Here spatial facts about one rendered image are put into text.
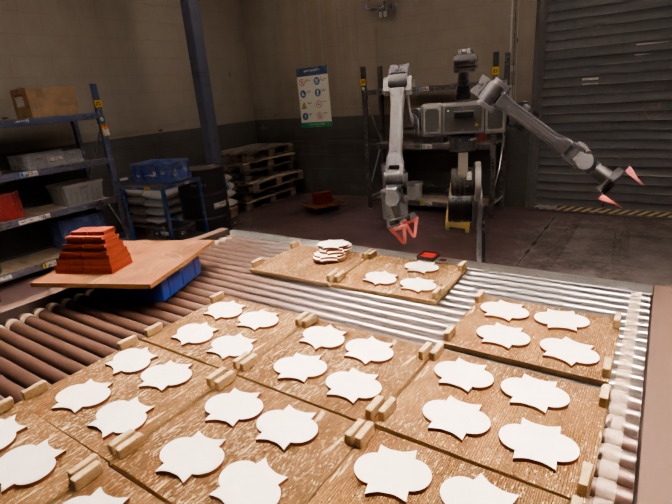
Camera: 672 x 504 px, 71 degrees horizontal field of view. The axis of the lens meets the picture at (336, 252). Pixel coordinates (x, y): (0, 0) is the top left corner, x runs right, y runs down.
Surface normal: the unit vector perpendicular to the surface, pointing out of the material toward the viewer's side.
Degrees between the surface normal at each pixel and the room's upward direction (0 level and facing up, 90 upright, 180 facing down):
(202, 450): 0
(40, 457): 0
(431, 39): 90
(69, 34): 90
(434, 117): 90
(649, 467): 0
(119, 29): 90
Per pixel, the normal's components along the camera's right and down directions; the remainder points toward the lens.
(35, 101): 0.74, 0.15
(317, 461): -0.07, -0.94
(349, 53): -0.56, 0.31
